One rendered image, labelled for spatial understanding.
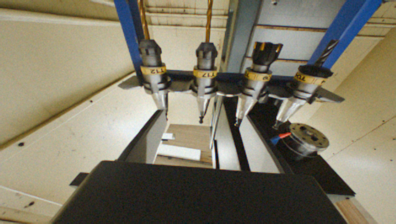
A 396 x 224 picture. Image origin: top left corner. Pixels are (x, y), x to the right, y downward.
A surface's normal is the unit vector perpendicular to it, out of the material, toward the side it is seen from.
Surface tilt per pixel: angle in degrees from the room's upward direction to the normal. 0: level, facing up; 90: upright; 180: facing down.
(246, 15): 90
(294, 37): 90
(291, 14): 90
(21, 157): 90
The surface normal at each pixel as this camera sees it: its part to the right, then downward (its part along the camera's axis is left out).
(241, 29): -0.06, 0.61
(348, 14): -1.00, -0.07
